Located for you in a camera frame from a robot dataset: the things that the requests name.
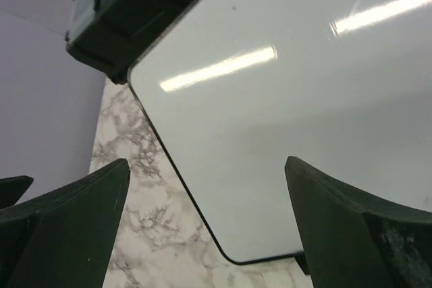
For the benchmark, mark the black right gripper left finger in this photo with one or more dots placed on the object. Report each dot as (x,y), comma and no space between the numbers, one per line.
(63,238)

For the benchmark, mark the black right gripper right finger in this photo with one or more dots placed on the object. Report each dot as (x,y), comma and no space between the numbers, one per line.
(352,238)

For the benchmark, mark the white whiteboard with black rim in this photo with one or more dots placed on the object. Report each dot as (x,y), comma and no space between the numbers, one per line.
(238,86)

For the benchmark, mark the black plastic toolbox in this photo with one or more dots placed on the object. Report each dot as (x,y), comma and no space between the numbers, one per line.
(110,35)

